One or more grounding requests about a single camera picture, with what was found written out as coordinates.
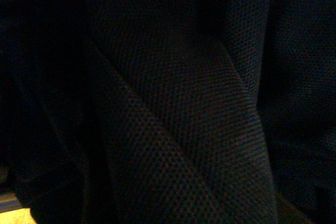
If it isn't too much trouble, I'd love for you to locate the dark navy garment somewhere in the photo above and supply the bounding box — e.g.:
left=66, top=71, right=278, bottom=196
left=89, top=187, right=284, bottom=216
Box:
left=1, top=0, right=335, bottom=223

